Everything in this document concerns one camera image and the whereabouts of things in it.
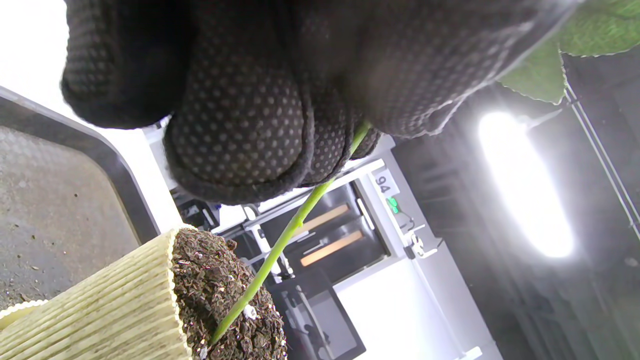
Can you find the person's left hand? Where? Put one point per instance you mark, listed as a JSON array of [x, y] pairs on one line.
[[275, 90]]

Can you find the red artificial rose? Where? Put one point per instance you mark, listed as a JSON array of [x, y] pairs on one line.
[[280, 245]]

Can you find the brown potting mix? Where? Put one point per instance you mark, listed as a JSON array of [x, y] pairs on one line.
[[210, 280]]

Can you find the black monitor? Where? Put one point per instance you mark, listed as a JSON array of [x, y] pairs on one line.
[[330, 320]]

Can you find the dark brown plastic tray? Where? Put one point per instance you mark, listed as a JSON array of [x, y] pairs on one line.
[[55, 215]]

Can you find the long ceiling light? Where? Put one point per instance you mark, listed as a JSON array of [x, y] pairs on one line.
[[525, 185]]

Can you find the gold ribbed flower pot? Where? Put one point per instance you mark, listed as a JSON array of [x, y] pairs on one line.
[[100, 310]]

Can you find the white rig frame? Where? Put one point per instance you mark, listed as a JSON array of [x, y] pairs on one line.
[[440, 285]]

